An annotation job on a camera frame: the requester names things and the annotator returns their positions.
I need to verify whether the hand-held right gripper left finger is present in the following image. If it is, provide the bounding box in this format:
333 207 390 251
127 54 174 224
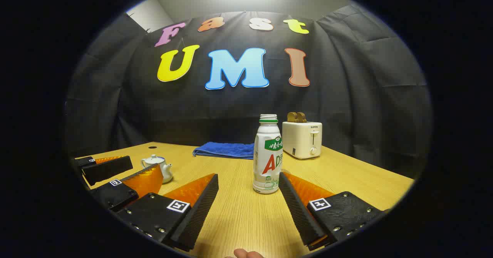
116 173 219 252

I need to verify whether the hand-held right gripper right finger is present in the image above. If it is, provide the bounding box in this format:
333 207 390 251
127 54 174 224
278 172 389 251

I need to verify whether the white plastic water bottle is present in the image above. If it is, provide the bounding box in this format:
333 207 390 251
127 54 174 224
253 114 284 194

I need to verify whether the blue folded towel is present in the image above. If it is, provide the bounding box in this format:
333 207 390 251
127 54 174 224
193 142 255 160

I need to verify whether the white toaster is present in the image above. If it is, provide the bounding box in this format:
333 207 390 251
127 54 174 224
282 121 323 160

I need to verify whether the black backdrop cloth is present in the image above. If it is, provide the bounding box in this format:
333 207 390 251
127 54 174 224
65 5 432 179

